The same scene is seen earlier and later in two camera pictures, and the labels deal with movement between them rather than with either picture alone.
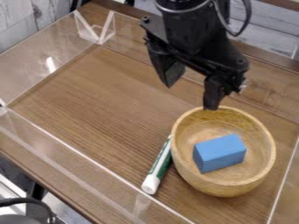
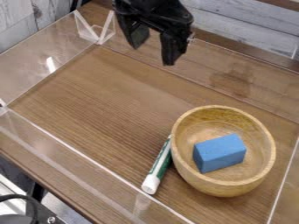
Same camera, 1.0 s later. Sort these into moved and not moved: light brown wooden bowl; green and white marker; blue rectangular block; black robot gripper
Moved: black robot gripper
Not moved: blue rectangular block; light brown wooden bowl; green and white marker
